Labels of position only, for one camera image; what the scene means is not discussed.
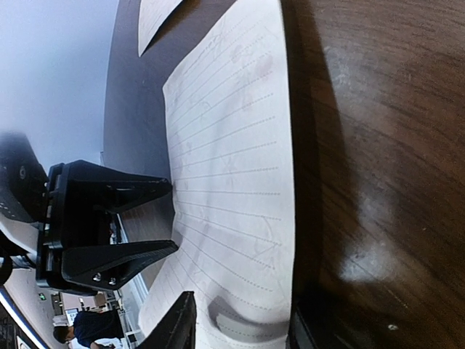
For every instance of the person in dark shirt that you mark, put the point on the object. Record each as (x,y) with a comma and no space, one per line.
(89,327)

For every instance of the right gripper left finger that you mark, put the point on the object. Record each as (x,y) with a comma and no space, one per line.
(176,330)

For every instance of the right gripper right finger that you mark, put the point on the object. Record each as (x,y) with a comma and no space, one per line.
(313,324)

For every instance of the lined letter sheet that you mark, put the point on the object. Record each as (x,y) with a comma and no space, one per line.
(228,128)

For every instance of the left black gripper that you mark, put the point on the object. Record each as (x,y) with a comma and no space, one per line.
(74,250)

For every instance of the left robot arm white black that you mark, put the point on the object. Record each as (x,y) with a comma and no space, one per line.
(23,205)

